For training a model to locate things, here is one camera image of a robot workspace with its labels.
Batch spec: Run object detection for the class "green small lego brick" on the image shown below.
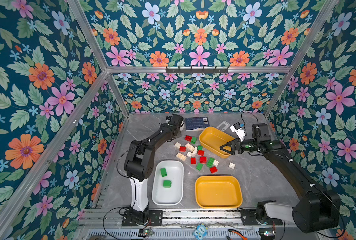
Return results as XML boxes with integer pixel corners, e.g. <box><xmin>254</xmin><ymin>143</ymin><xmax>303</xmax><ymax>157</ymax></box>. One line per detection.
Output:
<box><xmin>196</xmin><ymin>163</ymin><xmax>203</xmax><ymax>171</ymax></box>

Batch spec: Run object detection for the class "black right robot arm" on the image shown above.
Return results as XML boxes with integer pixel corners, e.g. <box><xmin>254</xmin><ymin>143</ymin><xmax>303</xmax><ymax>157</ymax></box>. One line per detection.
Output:
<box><xmin>220</xmin><ymin>123</ymin><xmax>341</xmax><ymax>233</ymax></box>

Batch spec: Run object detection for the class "white plastic bin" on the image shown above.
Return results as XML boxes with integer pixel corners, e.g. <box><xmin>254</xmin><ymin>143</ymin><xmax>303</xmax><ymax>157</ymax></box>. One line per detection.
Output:
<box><xmin>151</xmin><ymin>160</ymin><xmax>184</xmax><ymax>206</ymax></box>

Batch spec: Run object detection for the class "yellow plastic bin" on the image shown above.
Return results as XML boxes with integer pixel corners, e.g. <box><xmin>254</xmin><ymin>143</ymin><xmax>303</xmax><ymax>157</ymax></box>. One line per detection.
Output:
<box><xmin>199</xmin><ymin>127</ymin><xmax>235</xmax><ymax>159</ymax></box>
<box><xmin>195</xmin><ymin>175</ymin><xmax>243</xmax><ymax>209</ymax></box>

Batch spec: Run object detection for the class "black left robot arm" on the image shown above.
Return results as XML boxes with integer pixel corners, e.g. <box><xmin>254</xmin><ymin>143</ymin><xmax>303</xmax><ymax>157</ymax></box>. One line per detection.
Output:
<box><xmin>123</xmin><ymin>114</ymin><xmax>185</xmax><ymax>225</ymax></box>

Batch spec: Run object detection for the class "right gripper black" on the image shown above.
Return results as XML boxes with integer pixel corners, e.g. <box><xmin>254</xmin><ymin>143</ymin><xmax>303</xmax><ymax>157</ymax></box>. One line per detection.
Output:
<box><xmin>220</xmin><ymin>135</ymin><xmax>260</xmax><ymax>157</ymax></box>

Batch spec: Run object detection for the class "red lego brick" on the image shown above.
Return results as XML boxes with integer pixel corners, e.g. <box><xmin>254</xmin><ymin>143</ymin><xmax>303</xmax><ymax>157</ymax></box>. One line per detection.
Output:
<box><xmin>185</xmin><ymin>135</ymin><xmax>193</xmax><ymax>142</ymax></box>
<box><xmin>210</xmin><ymin>166</ymin><xmax>218</xmax><ymax>174</ymax></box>
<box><xmin>200</xmin><ymin>156</ymin><xmax>207</xmax><ymax>164</ymax></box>

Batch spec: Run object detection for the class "dark blue book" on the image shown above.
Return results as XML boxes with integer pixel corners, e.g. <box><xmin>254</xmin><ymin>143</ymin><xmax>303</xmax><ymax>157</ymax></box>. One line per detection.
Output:
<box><xmin>185</xmin><ymin>117</ymin><xmax>210</xmax><ymax>131</ymax></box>

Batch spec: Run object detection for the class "small white lego brick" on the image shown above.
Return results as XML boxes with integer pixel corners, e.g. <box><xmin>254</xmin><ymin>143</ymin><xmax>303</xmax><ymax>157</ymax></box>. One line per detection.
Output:
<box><xmin>174</xmin><ymin>142</ymin><xmax>182</xmax><ymax>148</ymax></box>

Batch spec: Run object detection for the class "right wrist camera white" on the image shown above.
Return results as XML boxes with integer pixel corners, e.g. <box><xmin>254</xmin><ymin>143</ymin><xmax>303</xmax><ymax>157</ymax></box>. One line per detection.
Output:
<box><xmin>230</xmin><ymin>123</ymin><xmax>246</xmax><ymax>142</ymax></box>

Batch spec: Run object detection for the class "black hook rail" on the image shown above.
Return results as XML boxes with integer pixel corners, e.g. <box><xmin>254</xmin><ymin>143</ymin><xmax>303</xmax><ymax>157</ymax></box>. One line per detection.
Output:
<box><xmin>165</xmin><ymin>66</ymin><xmax>229</xmax><ymax>75</ymax></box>

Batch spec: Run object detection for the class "white flat lego plate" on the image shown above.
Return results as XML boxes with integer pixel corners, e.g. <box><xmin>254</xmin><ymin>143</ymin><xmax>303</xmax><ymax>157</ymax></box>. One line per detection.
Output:
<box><xmin>229</xmin><ymin>163</ymin><xmax>236</xmax><ymax>170</ymax></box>

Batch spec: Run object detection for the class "cream long lego brick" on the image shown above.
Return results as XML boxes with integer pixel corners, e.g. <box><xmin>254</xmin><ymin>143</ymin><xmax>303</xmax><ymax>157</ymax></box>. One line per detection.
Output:
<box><xmin>176</xmin><ymin>153</ymin><xmax>187</xmax><ymax>162</ymax></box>

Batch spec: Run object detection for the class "far yellow plastic bin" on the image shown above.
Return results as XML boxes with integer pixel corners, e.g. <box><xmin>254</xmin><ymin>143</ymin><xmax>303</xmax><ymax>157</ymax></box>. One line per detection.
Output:
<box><xmin>199</xmin><ymin>127</ymin><xmax>235</xmax><ymax>159</ymax></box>

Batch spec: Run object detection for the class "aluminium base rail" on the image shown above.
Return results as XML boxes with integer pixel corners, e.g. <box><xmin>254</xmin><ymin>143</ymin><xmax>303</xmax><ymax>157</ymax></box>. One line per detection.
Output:
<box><xmin>80</xmin><ymin>208</ymin><xmax>283</xmax><ymax>227</ymax></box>

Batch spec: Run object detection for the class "large green lego plate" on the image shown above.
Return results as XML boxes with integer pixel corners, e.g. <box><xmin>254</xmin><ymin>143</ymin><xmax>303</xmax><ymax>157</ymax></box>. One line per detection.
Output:
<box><xmin>206</xmin><ymin>158</ymin><xmax>215</xmax><ymax>168</ymax></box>

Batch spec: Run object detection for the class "near yellow plastic bin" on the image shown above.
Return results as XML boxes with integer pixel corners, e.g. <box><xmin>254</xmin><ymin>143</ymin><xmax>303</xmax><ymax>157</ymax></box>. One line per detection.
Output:
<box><xmin>195</xmin><ymin>175</ymin><xmax>243</xmax><ymax>209</ymax></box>

